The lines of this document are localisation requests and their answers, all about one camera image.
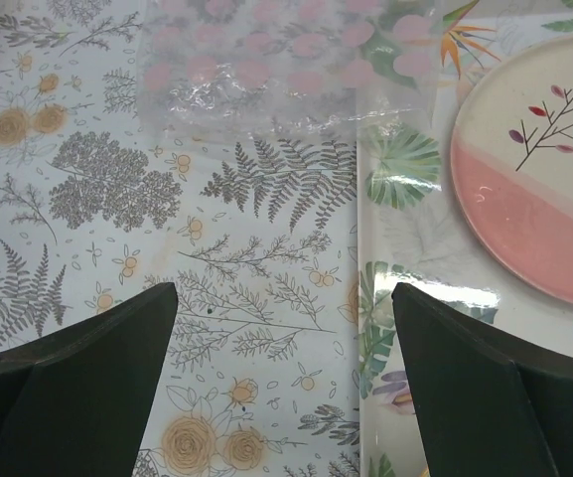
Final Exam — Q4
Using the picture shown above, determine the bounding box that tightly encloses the clear zip top bag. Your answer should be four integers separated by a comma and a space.
136, 1, 444, 142

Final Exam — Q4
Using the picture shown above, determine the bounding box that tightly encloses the floral serving tray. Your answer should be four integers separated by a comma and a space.
358, 1, 573, 476

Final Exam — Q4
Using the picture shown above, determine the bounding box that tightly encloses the floral tablecloth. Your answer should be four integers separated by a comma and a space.
0, 1, 360, 476

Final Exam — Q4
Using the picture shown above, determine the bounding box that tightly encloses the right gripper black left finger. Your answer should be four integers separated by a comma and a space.
0, 282, 178, 476

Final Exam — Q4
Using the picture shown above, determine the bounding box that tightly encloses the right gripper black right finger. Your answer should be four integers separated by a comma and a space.
391, 283, 573, 476

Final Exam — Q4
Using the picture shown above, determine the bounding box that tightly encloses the pink and cream plate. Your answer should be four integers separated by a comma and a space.
450, 34, 573, 304

